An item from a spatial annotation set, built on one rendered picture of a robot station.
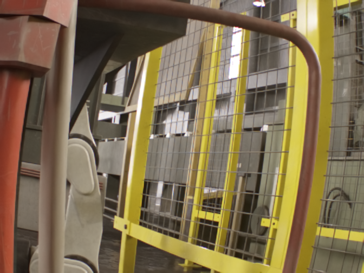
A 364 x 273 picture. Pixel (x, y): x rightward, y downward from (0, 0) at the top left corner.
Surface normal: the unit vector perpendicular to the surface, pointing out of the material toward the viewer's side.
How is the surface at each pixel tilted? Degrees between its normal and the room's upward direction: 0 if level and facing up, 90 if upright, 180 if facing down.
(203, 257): 90
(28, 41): 90
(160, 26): 90
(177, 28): 90
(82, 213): 113
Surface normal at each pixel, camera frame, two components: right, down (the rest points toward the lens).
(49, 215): 0.11, -0.04
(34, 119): 0.37, -0.02
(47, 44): 0.77, 0.06
